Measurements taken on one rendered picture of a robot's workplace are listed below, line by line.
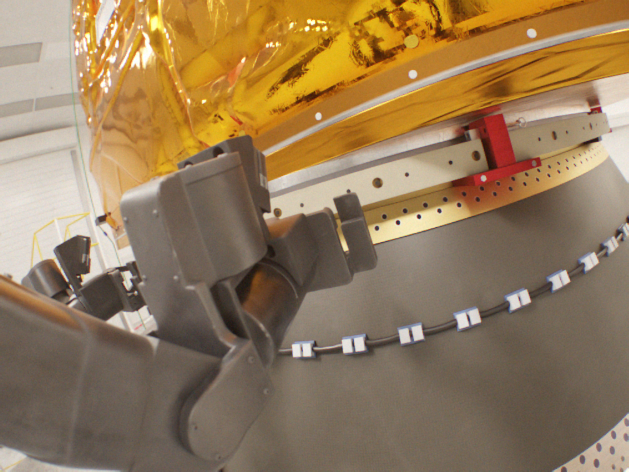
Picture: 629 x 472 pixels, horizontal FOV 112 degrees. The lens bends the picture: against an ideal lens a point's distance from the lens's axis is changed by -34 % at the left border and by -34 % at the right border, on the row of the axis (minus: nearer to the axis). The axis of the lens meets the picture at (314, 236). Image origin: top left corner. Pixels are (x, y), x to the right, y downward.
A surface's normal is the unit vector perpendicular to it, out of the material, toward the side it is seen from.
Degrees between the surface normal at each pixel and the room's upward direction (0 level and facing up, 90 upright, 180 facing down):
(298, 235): 90
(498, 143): 90
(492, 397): 62
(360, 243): 100
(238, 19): 87
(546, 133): 90
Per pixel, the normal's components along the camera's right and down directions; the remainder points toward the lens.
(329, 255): -0.23, 0.37
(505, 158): 0.00, 0.14
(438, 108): -0.62, 0.29
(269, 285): 0.56, -0.70
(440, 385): -0.30, -0.28
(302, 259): 0.91, -0.24
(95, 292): 0.79, -0.17
